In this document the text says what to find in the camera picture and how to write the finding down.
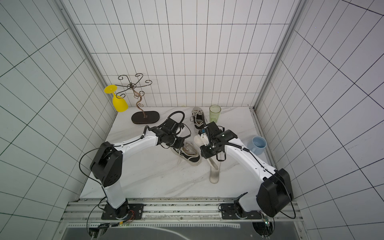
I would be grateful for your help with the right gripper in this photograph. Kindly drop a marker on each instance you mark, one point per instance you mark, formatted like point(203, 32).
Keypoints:
point(207, 149)

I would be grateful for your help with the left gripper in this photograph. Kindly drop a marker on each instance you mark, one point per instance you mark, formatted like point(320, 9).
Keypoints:
point(181, 140)

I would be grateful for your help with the black white sneaker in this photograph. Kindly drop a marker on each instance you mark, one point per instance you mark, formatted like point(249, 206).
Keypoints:
point(198, 119)
point(189, 153)

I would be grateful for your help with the white insole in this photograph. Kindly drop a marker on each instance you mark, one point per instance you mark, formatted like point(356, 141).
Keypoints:
point(199, 140)
point(214, 170)

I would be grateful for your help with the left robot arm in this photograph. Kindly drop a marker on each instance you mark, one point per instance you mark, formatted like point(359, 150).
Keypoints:
point(107, 165)

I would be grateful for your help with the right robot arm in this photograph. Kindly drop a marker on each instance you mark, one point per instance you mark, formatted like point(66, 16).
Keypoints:
point(275, 189)

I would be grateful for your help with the black metal cup rack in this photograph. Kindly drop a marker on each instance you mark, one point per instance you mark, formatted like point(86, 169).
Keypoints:
point(142, 117)

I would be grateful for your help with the green transparent cup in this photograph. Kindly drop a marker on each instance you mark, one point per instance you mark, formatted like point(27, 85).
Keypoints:
point(215, 111)

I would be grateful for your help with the blue mug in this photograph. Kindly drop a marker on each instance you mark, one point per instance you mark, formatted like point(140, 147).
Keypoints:
point(257, 145)

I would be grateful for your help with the yellow plastic wine glass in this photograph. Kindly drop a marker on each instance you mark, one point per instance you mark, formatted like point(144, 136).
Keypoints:
point(118, 102)

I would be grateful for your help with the aluminium mounting rail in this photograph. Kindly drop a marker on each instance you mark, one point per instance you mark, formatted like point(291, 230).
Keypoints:
point(168, 210)

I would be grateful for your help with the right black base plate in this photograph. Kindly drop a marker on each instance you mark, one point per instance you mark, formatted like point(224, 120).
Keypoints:
point(236, 212)

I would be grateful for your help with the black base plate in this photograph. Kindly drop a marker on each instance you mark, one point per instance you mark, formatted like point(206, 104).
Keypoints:
point(236, 212)
point(124, 212)

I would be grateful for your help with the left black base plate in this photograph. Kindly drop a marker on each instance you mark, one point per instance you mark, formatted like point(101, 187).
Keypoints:
point(124, 212)

